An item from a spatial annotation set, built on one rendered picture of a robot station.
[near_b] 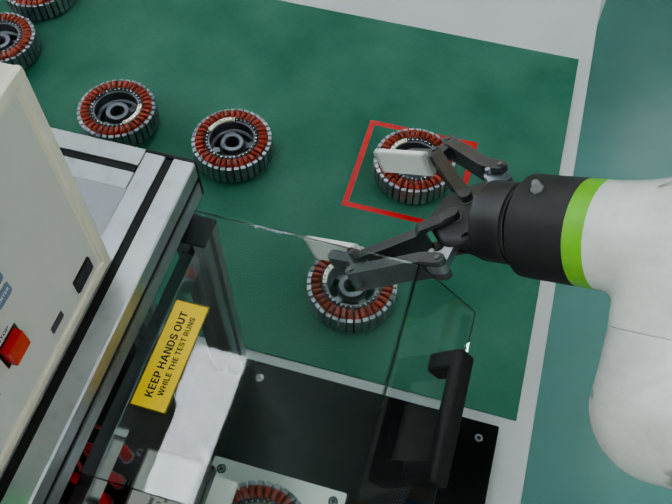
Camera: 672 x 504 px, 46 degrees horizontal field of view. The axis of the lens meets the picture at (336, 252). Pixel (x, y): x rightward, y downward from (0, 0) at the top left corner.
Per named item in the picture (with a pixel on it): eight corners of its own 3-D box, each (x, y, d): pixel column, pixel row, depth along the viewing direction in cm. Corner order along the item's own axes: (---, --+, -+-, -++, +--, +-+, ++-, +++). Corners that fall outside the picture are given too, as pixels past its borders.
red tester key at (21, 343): (31, 342, 51) (22, 329, 50) (18, 366, 50) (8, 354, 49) (17, 338, 51) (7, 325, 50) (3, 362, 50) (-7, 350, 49)
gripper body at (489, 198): (516, 287, 71) (431, 272, 77) (556, 221, 74) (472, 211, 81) (491, 228, 66) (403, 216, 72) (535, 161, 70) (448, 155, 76)
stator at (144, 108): (66, 133, 115) (59, 116, 112) (114, 84, 120) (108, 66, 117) (128, 163, 112) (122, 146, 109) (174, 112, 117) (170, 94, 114)
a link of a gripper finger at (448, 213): (469, 233, 76) (472, 242, 75) (362, 276, 78) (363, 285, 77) (456, 204, 73) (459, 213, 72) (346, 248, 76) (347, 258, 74)
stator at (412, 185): (468, 169, 112) (472, 152, 109) (422, 220, 107) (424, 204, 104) (404, 131, 115) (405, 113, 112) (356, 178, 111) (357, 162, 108)
